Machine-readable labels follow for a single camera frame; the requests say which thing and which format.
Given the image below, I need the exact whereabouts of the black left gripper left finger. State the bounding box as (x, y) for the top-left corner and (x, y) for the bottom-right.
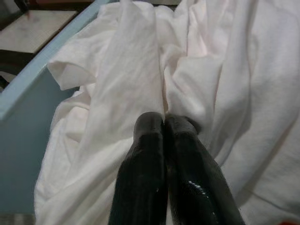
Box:
(110, 112), (168, 225)

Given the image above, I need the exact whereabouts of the white t-shirt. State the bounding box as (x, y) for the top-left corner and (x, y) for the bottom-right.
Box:
(34, 0), (300, 225)

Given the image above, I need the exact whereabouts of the dark wooden marble-top table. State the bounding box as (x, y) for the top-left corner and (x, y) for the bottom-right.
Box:
(0, 0), (79, 56)

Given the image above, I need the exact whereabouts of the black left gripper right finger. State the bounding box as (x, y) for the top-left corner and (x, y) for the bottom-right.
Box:
(164, 113), (246, 225)

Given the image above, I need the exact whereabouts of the light blue laundry basket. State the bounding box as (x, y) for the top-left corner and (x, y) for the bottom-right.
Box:
(0, 0), (113, 209)

